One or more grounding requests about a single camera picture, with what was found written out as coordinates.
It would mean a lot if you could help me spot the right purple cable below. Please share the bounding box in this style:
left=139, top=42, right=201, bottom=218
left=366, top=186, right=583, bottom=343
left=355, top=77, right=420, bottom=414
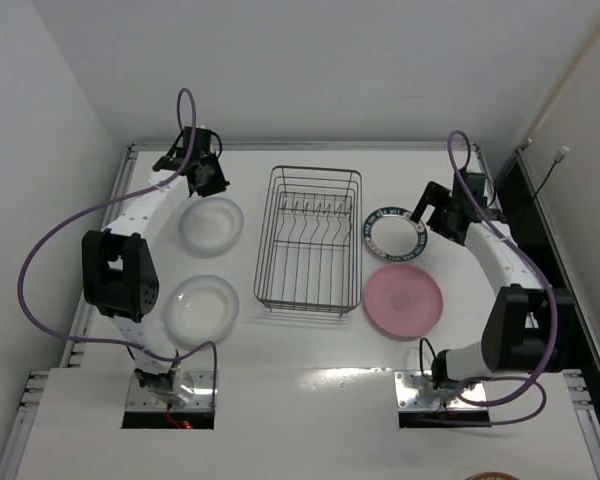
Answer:
left=432, top=130, right=560, bottom=427

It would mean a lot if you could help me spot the lower clear glass plate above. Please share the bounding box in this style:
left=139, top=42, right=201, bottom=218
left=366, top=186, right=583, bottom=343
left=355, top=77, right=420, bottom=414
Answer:
left=164, top=275, right=240, bottom=346

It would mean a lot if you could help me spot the purple cable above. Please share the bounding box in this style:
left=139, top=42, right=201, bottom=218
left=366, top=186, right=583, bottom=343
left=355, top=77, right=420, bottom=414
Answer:
left=432, top=130, right=560, bottom=427
left=17, top=88, right=219, bottom=414

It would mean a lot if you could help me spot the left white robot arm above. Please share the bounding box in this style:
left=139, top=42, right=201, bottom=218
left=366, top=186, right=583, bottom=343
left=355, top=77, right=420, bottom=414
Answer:
left=81, top=127, right=229, bottom=407

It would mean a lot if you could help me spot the brown round object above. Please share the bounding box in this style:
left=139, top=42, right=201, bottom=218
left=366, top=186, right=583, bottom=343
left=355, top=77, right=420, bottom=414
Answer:
left=466, top=471, right=519, bottom=480

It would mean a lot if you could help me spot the clear glass plate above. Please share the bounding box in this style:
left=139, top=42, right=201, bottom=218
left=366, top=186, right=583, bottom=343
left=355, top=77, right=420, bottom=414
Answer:
left=164, top=275, right=240, bottom=346
left=178, top=197, right=244, bottom=257

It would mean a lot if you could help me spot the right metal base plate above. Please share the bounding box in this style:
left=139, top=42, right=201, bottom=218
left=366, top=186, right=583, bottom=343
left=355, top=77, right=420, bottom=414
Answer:
left=394, top=370, right=485, bottom=413

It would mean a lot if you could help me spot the pink plastic plate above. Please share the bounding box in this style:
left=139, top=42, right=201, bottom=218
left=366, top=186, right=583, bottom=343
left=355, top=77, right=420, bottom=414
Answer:
left=363, top=264, right=444, bottom=339

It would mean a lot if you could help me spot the upper clear glass plate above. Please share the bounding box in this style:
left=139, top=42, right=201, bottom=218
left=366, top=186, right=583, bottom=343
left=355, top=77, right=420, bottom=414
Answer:
left=178, top=197, right=244, bottom=257

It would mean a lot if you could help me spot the metal base plate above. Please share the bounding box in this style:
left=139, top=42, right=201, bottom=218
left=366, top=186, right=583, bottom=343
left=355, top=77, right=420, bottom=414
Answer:
left=125, top=370, right=217, bottom=413
left=394, top=370, right=485, bottom=413

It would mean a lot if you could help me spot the black usb cable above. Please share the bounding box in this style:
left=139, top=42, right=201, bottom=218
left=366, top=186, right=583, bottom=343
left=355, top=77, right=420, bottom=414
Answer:
left=517, top=146, right=570, bottom=236

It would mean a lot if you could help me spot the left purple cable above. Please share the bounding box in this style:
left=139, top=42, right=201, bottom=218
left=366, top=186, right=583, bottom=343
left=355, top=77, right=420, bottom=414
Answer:
left=17, top=88, right=219, bottom=414

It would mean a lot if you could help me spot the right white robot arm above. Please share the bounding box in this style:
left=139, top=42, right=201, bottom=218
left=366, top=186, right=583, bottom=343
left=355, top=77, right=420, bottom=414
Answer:
left=411, top=171, right=576, bottom=389

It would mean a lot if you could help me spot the wire dish rack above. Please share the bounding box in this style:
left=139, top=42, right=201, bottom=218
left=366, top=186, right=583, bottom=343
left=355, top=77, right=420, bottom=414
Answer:
left=253, top=165, right=362, bottom=317

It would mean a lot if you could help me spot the blue rimmed white plate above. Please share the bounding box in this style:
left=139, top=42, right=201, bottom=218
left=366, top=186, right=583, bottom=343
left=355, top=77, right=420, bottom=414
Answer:
left=362, top=206, right=428, bottom=262

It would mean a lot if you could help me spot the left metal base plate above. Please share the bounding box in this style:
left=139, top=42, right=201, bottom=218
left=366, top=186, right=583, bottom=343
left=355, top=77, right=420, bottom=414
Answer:
left=125, top=370, right=217, bottom=413

